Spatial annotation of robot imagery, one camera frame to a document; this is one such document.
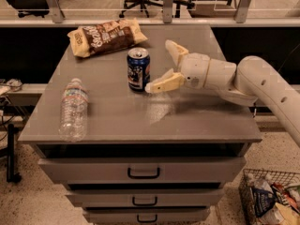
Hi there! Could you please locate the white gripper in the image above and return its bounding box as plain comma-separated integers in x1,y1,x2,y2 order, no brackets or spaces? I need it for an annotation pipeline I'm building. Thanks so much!
145,39,210,94

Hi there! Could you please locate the blue pepsi can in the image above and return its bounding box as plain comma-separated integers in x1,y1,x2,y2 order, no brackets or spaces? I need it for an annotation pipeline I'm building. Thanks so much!
127,47,150,92

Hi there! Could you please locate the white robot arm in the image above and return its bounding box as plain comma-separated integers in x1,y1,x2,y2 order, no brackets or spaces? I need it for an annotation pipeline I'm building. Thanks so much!
145,40,300,145

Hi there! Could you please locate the brown and cream chip bag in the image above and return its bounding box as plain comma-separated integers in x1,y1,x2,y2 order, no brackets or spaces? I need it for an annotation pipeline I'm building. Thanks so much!
67,19,147,58

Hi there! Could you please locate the grey drawer cabinet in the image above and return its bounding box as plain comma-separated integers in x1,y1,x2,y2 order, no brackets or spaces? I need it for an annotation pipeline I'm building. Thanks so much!
18,24,263,225

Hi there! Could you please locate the clear plastic water bottle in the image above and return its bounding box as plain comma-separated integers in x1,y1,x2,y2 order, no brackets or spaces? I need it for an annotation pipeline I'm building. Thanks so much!
59,78,88,143

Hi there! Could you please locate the middle grey drawer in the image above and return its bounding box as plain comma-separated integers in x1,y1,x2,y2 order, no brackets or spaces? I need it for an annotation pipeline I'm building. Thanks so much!
67,188,224,208

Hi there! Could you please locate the grey drawer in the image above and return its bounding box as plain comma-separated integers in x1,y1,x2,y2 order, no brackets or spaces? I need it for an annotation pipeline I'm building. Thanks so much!
82,207,210,224
38,157,246,184
67,188,224,208

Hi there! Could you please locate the top grey drawer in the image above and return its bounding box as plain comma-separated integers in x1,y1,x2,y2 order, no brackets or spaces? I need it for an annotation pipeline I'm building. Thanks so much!
38,157,246,184

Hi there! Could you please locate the blue snack bag in basket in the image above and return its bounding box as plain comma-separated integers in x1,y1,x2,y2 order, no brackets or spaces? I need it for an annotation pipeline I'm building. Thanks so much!
252,188,277,218

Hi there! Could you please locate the bottom grey drawer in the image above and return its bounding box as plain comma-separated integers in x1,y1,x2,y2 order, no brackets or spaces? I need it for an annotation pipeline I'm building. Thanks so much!
82,207,210,224

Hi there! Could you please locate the red snack bag in basket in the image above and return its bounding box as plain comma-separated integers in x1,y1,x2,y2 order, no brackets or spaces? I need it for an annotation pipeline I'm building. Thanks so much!
271,183,300,213

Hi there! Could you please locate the yellow snack bag in basket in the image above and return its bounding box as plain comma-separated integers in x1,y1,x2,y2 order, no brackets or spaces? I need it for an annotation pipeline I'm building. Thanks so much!
276,203,300,225

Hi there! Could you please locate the black metal stand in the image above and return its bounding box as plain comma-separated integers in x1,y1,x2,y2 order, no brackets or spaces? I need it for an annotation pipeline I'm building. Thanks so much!
0,124,22,183

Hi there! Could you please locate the black cable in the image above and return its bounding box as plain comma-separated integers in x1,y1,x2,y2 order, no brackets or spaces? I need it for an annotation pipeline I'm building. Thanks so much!
277,42,300,73

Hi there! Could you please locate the wire basket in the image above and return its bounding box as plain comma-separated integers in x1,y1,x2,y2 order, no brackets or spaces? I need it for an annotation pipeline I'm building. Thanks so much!
239,169,300,225

